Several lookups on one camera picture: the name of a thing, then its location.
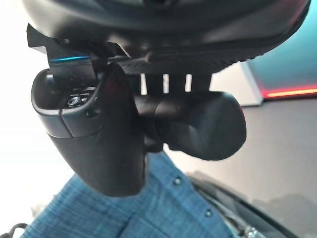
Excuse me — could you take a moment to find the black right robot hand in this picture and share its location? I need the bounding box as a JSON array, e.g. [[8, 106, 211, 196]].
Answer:
[[20, 0, 312, 197]]

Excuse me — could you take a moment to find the blue plaid wheelchair backrest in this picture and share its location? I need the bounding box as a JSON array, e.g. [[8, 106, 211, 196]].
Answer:
[[19, 150, 239, 238]]

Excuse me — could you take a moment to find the white platform with red light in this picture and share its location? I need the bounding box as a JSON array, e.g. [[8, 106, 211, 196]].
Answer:
[[240, 60, 317, 107]]

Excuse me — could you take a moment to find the thin black cable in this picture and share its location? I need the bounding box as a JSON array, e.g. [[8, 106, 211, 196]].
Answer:
[[6, 222, 28, 238]]

